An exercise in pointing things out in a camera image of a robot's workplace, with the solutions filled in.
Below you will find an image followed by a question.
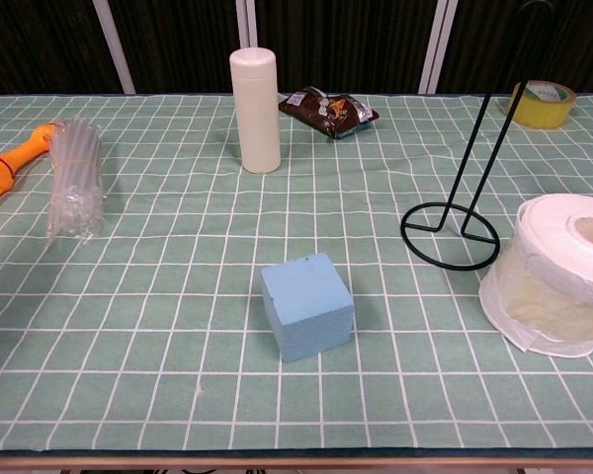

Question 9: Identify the white paper towel roll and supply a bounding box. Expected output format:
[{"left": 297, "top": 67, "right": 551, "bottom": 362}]
[{"left": 477, "top": 194, "right": 593, "bottom": 357}]

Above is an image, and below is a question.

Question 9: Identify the green grid tablecloth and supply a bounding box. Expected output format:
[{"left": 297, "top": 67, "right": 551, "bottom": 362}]
[{"left": 0, "top": 92, "right": 593, "bottom": 453}]

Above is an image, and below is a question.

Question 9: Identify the light blue foam cube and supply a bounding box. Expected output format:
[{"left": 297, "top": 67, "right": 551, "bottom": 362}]
[{"left": 260, "top": 253, "right": 355, "bottom": 365}]

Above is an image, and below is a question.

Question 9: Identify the brown snack packet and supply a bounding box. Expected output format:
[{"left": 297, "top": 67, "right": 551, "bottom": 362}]
[{"left": 278, "top": 86, "right": 380, "bottom": 141}]

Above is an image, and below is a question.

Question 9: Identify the white cylindrical bottle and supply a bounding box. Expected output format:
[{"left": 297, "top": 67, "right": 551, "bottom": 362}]
[{"left": 228, "top": 47, "right": 282, "bottom": 174}]

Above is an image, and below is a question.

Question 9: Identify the dark folding screen panel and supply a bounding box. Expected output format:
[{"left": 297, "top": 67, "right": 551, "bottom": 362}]
[
  {"left": 244, "top": 0, "right": 456, "bottom": 95},
  {"left": 0, "top": 0, "right": 129, "bottom": 96},
  {"left": 437, "top": 0, "right": 593, "bottom": 95},
  {"left": 92, "top": 0, "right": 251, "bottom": 95}
]

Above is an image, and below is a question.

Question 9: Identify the clear plastic straws bundle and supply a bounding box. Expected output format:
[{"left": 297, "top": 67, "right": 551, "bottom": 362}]
[{"left": 45, "top": 118, "right": 106, "bottom": 248}]

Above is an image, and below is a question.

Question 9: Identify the yellow packing tape roll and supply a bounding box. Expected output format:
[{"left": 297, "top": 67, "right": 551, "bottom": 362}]
[{"left": 498, "top": 80, "right": 578, "bottom": 130}]

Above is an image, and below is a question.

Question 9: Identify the black wire roll holder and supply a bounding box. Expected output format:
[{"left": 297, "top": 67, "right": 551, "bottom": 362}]
[{"left": 399, "top": 0, "right": 550, "bottom": 272}]

